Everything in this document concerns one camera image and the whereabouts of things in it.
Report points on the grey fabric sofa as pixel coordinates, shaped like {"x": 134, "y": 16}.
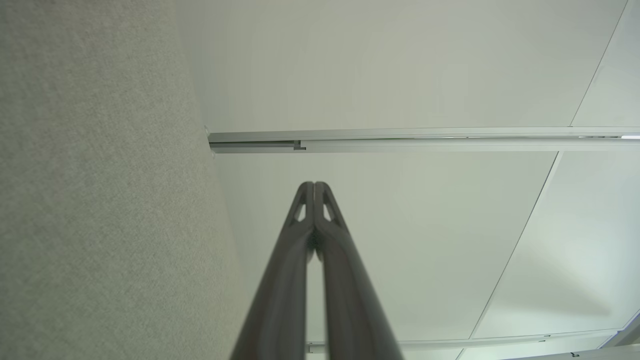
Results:
{"x": 100, "y": 200}

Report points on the grey metal partition post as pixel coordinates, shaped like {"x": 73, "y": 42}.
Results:
{"x": 425, "y": 139}

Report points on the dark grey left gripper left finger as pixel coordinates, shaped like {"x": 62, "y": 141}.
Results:
{"x": 280, "y": 300}

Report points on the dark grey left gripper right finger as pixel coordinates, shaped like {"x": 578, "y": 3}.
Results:
{"x": 350, "y": 310}

